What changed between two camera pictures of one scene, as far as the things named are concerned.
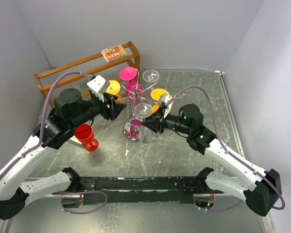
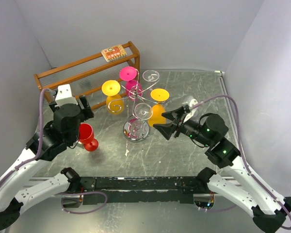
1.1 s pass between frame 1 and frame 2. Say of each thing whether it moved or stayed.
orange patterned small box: stayed
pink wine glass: stayed
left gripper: moved
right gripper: moved
